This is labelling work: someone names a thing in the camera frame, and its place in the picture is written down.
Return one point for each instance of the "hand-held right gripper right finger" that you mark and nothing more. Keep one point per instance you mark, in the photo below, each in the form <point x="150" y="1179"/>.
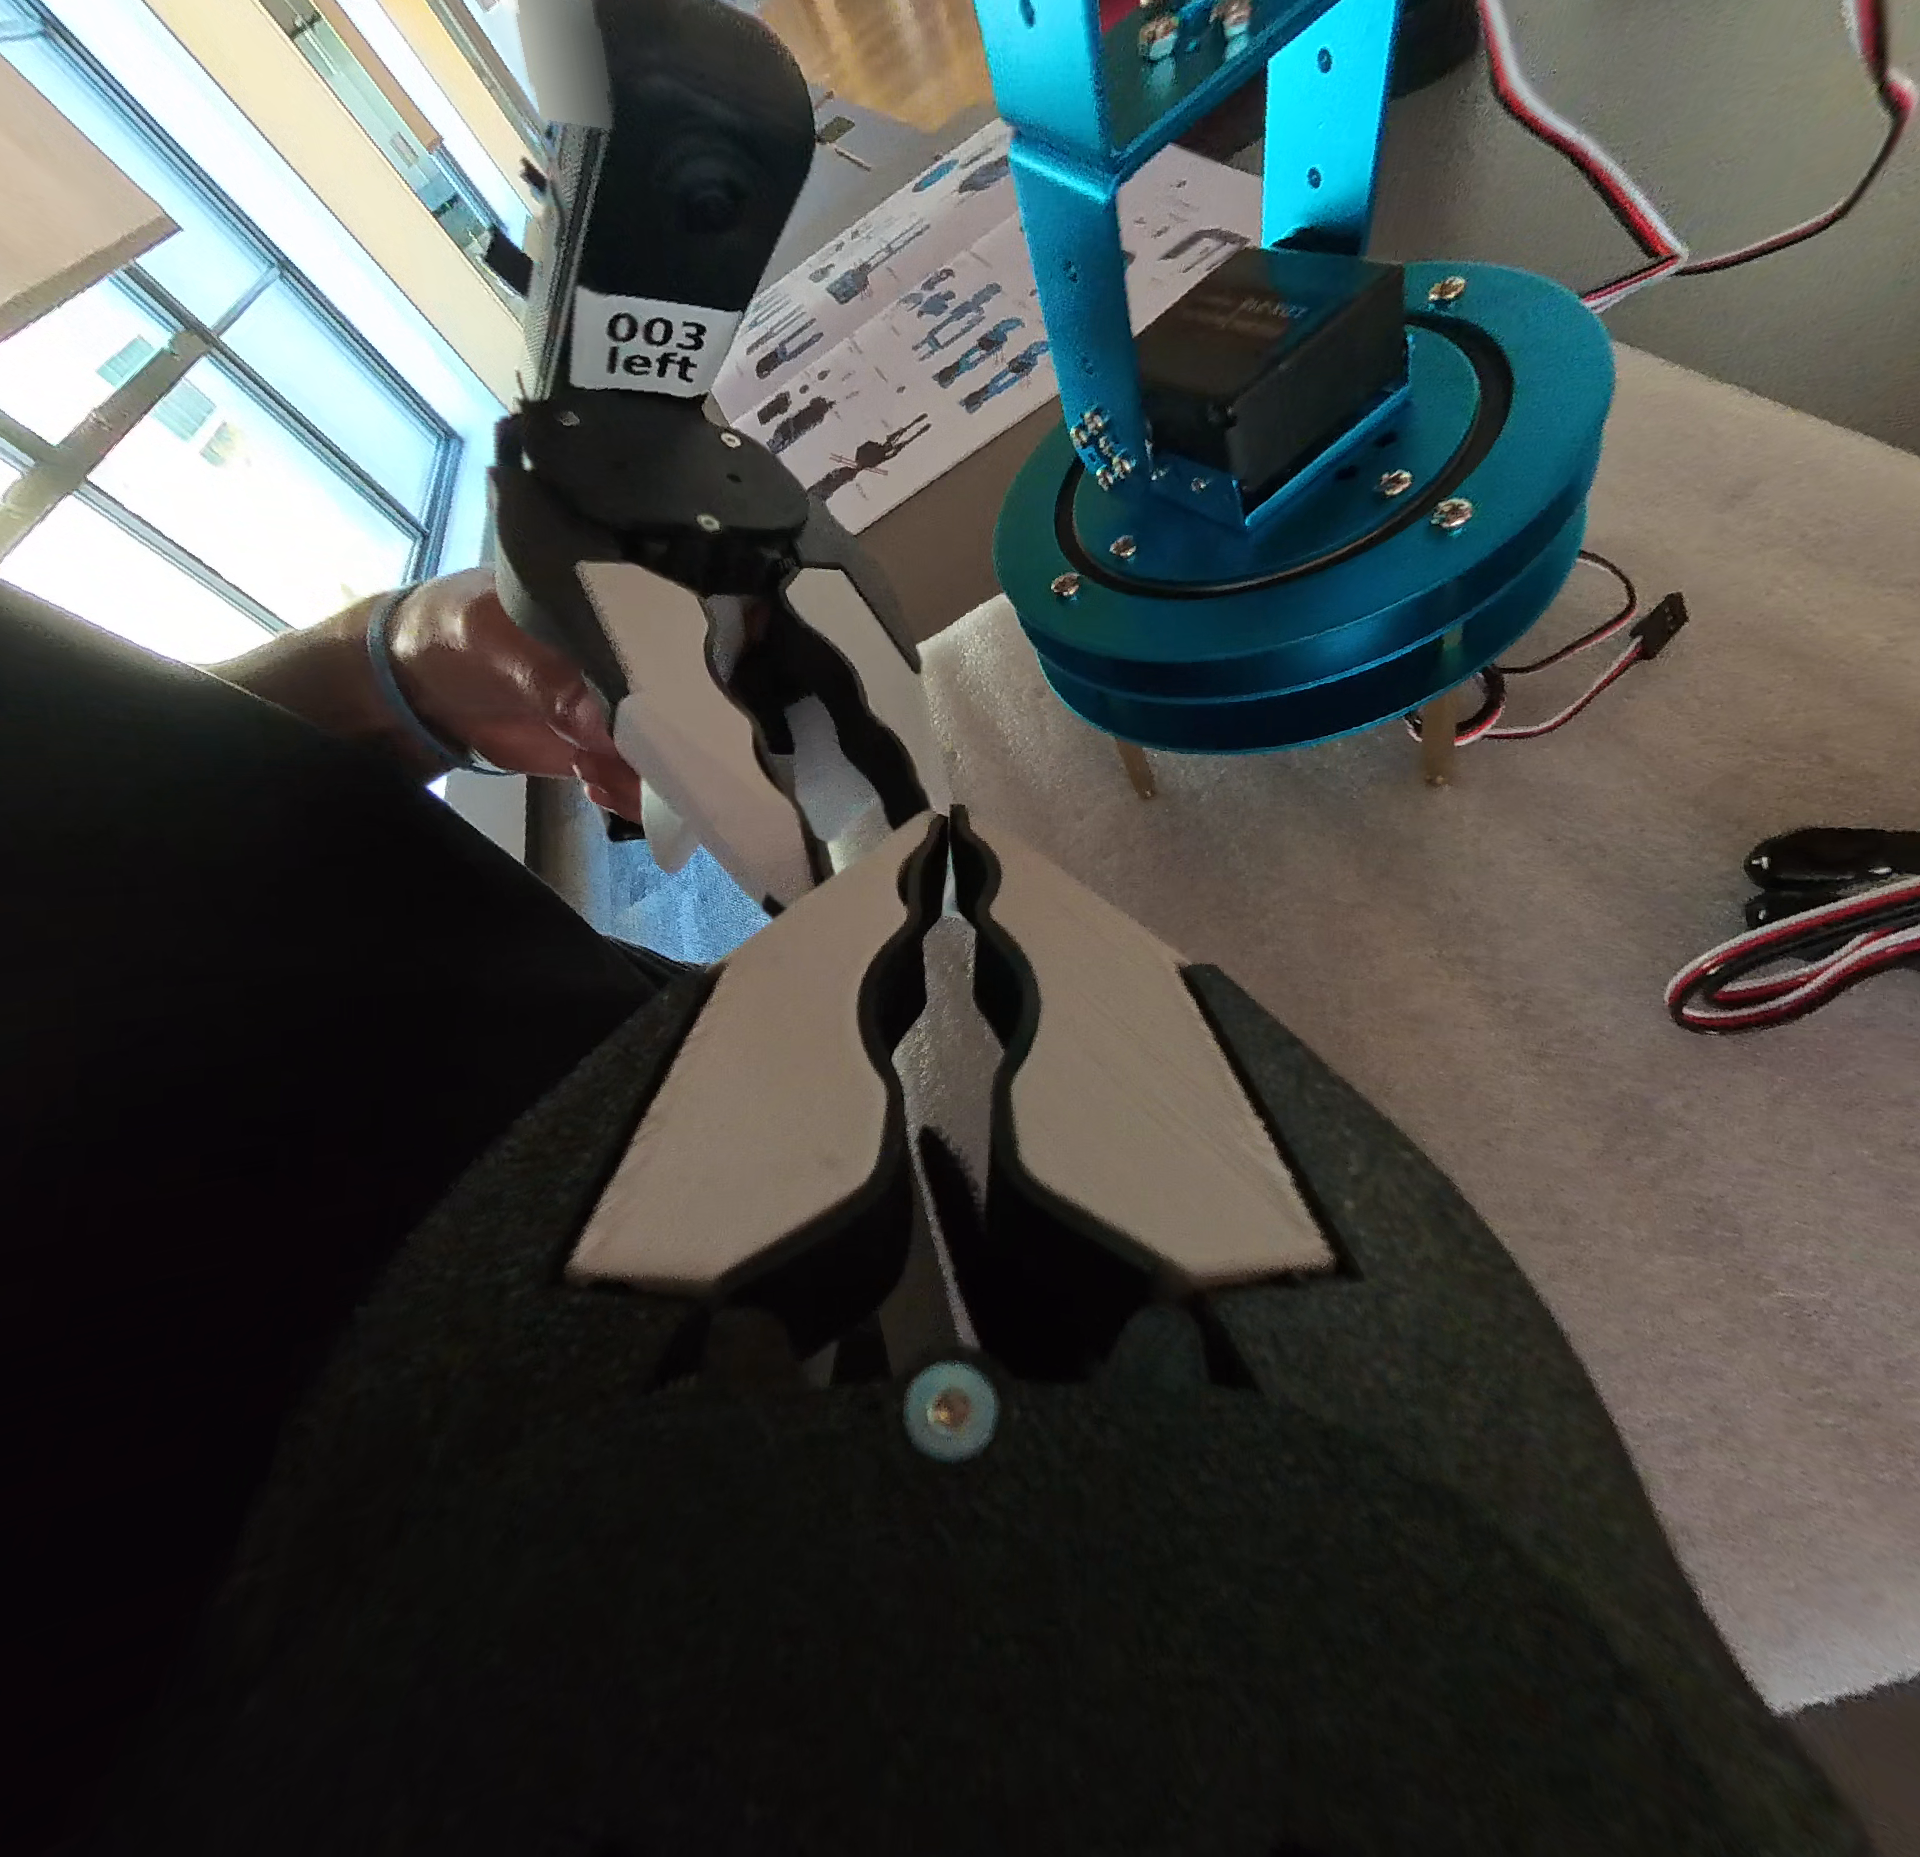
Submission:
<point x="1156" y="1136"/>

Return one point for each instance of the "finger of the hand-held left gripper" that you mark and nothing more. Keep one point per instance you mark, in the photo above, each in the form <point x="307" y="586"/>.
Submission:
<point x="677" y="686"/>
<point x="864" y="620"/>

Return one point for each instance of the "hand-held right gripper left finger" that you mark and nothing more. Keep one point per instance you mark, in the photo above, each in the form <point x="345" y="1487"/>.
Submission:
<point x="753" y="1136"/>

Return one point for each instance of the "blue toy robot arm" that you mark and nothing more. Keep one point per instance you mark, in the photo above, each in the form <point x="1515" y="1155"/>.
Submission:
<point x="1350" y="613"/>

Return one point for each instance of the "grey desk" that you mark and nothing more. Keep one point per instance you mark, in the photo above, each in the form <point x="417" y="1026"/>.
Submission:
<point x="1725" y="268"/>

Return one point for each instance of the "person's left hand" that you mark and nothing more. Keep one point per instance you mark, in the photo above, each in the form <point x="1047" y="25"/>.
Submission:
<point x="511" y="686"/>

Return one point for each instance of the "blue wristband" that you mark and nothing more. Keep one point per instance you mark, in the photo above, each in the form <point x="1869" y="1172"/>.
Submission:
<point x="394" y="686"/>

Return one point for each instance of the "printed instruction manual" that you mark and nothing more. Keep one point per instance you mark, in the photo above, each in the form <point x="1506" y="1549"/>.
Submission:
<point x="933" y="328"/>

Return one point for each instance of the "white foam sheet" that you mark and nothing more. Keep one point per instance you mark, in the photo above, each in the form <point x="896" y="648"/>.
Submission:
<point x="1499" y="1064"/>

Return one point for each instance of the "large window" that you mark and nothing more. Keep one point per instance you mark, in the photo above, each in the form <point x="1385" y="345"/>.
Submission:
<point x="227" y="461"/>

